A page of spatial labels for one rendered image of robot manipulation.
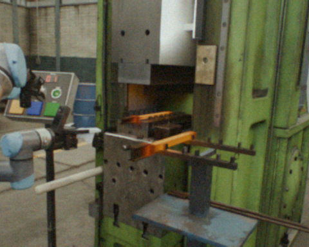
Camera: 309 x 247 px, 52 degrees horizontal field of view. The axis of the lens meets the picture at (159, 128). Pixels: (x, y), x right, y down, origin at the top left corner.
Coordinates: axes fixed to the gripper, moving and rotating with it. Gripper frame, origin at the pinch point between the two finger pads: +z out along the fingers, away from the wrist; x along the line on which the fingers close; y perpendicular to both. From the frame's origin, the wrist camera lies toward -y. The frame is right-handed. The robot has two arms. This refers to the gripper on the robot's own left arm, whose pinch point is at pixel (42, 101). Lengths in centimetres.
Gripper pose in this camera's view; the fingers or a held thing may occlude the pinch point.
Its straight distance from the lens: 167.1
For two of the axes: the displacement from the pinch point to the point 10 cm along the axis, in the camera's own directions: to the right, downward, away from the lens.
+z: 1.3, 3.4, 9.3
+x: -9.8, -0.8, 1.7
